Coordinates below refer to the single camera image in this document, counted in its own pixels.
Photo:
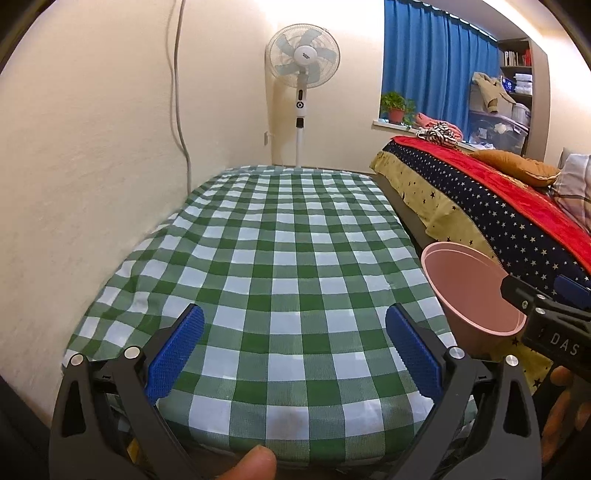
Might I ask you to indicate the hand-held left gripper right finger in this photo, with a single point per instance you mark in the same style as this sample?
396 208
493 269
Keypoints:
413 353

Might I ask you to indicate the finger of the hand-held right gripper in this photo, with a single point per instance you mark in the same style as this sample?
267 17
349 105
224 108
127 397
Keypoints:
572 288
519 293

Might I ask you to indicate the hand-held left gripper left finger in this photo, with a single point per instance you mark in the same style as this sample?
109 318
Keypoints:
178 353

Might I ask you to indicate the pink plastic bin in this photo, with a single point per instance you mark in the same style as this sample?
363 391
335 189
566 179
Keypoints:
461 286

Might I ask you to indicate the person's right hand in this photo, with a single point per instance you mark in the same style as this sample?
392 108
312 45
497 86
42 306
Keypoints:
558 415

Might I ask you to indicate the person's left hand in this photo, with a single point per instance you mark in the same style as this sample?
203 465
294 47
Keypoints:
249 466

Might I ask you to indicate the plaid pillow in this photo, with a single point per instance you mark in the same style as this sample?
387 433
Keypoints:
575 189

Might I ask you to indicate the red blanket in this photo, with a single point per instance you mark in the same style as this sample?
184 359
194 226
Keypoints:
508 184

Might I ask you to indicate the orange pillow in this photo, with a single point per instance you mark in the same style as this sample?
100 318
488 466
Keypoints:
517 166

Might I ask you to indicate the grey headboard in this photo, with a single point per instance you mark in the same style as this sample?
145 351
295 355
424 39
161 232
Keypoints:
565 158

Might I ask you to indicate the green checkered tablecloth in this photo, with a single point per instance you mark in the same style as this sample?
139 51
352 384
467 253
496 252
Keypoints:
286 258

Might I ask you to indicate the yellow star-print sheet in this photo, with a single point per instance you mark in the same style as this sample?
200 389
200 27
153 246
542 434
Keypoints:
415 184

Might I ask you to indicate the clear plastic storage box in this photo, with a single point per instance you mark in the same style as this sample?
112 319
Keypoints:
496 131

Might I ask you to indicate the black white striped garment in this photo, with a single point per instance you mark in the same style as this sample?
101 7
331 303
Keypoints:
436 134

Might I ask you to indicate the white lidded pot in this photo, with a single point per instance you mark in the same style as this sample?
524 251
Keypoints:
519 113

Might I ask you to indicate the tan jacket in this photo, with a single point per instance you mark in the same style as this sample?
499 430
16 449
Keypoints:
489 90

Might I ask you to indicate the blue packet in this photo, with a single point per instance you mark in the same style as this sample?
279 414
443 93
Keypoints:
508 85

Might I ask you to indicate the stack of white towels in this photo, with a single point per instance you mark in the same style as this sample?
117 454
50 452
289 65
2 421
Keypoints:
523 84

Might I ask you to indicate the white windowsill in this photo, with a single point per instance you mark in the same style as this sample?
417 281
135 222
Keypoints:
383 122

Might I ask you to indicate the grey bookshelf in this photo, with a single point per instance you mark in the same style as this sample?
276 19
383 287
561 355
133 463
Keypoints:
531 69

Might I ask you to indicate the potted green plant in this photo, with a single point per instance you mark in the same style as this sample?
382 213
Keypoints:
396 105

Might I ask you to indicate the row of books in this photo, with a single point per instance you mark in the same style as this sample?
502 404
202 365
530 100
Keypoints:
515 58

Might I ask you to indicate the blue curtain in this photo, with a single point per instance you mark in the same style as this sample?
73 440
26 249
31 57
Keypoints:
434 60

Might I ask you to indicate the white standing fan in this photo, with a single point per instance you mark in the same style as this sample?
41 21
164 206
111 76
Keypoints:
302 53

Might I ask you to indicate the grey bed frame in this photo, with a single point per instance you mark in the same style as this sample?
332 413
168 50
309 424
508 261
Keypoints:
401 207

